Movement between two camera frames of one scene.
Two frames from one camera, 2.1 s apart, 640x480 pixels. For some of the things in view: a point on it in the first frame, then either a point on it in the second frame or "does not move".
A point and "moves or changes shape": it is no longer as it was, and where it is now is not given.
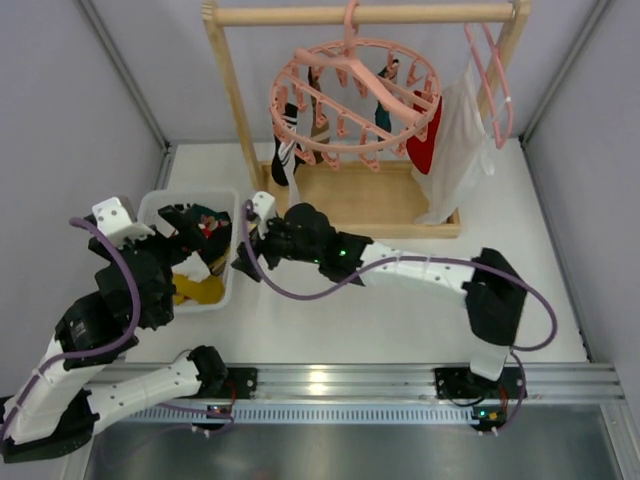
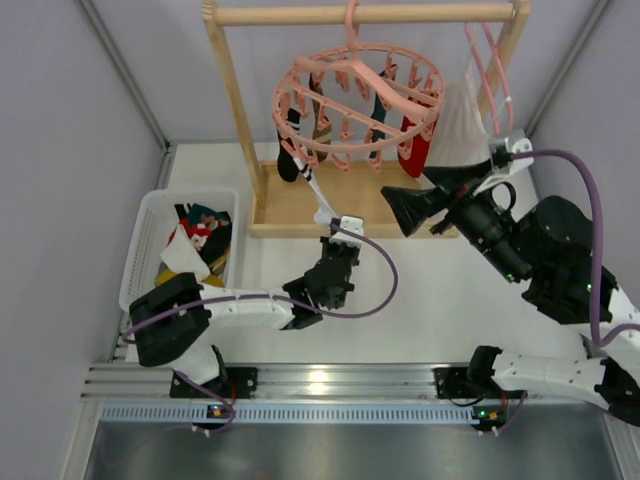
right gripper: x=263 y=247 → x=454 y=203
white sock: x=294 y=196 → x=323 y=213
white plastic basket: x=149 y=216 does not move
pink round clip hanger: x=353 y=99 does not move
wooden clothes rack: x=359 y=201 does not move
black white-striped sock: x=286 y=151 moves or changes shape
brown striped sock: x=320 y=124 does not move
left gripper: x=151 y=242 → x=338 y=251
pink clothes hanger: x=500 y=142 does not move
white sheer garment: x=461 y=148 does not move
